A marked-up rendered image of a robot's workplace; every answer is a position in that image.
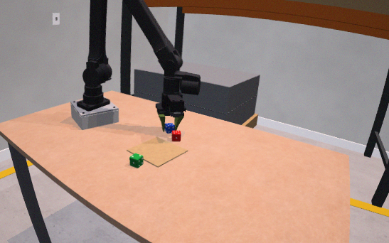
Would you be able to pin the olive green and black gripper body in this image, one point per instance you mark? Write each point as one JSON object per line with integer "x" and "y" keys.
{"x": 166, "y": 112}

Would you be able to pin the red die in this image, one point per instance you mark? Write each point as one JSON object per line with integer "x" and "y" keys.
{"x": 176, "y": 136}

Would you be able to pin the tan flat mat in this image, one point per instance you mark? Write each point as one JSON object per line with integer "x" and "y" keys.
{"x": 157, "y": 151}

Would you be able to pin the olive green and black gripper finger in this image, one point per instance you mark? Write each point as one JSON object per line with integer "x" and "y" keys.
{"x": 177, "y": 121}
{"x": 162, "y": 118}

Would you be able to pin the blue die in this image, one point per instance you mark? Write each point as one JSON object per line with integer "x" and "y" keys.
{"x": 169, "y": 127}

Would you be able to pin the green die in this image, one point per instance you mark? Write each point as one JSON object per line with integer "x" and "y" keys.
{"x": 136, "y": 160}

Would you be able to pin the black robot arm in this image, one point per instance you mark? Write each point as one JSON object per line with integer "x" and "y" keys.
{"x": 97, "y": 71}

